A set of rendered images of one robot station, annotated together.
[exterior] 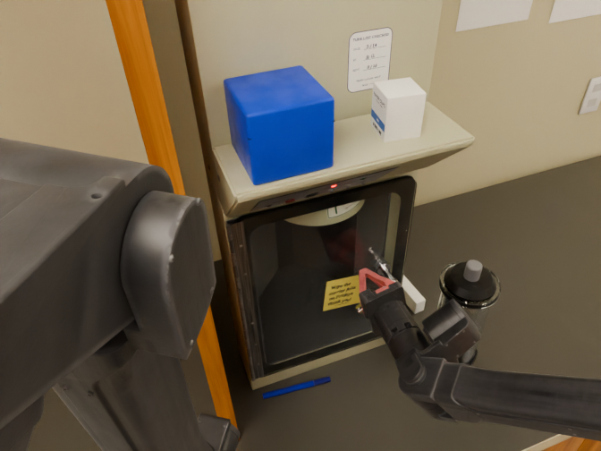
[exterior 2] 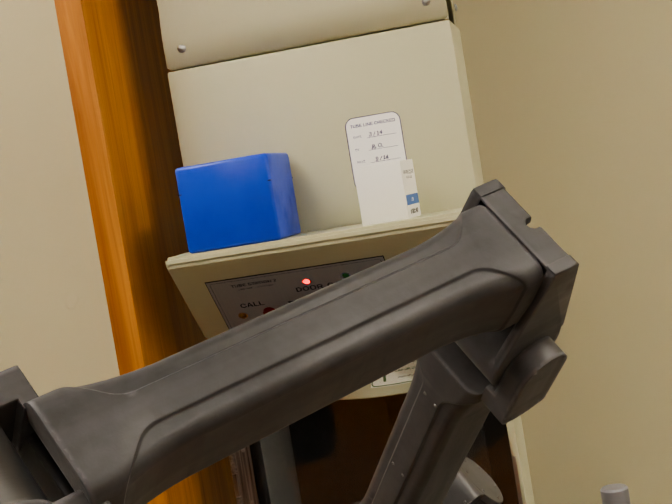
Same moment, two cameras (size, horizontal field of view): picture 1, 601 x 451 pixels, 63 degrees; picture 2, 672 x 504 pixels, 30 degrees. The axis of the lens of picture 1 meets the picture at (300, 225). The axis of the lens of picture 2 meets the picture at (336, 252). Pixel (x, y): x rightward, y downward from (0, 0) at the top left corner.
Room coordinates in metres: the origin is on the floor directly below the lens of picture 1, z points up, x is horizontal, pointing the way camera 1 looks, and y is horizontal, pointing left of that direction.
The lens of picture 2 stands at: (-0.58, -0.74, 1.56)
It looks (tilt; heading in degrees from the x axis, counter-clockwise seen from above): 3 degrees down; 31
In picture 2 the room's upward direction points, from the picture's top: 9 degrees counter-clockwise
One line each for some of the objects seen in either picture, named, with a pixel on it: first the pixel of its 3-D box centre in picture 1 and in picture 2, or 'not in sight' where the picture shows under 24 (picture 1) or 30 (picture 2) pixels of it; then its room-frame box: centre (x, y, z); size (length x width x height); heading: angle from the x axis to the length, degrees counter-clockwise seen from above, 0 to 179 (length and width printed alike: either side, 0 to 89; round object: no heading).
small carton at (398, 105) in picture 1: (396, 109); (387, 192); (0.57, -0.13, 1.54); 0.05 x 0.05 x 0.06; 12
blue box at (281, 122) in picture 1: (278, 123); (239, 201); (0.52, 0.02, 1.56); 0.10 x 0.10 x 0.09; 19
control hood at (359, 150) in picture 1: (342, 174); (332, 278); (0.55, -0.06, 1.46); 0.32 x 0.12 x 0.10; 109
